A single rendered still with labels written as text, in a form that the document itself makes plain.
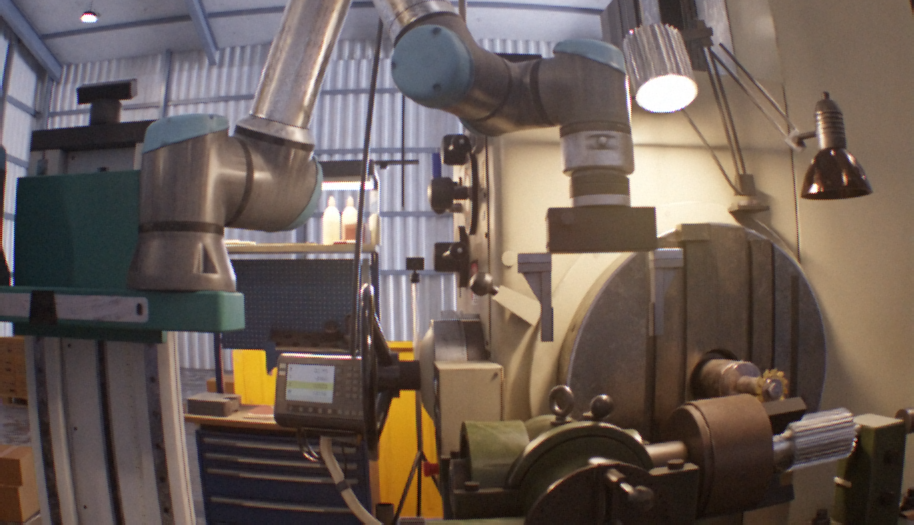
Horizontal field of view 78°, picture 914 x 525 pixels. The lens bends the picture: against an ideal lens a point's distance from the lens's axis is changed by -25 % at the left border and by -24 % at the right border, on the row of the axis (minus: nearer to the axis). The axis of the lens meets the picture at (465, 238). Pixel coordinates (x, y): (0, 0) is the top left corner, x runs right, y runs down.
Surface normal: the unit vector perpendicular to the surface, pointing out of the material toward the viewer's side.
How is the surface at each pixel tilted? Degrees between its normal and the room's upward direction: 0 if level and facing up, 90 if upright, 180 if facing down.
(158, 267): 70
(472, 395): 90
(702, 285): 90
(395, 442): 90
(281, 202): 116
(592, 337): 90
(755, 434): 58
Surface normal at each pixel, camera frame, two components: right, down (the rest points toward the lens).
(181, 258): 0.36, -0.42
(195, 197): 0.61, -0.07
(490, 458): 0.07, -0.70
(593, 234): -0.05, -0.08
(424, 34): -0.51, 0.01
